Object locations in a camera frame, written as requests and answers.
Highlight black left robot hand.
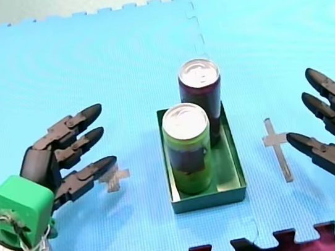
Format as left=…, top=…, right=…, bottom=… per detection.
left=11, top=101, right=125, bottom=221

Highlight dark purple drink can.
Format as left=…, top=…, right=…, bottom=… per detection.
left=175, top=56, right=231, bottom=151

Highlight green drink can dark band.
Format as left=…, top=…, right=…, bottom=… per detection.
left=158, top=100, right=219, bottom=197

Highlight shallow green tray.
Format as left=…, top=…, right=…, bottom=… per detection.
left=155, top=99, right=250, bottom=215

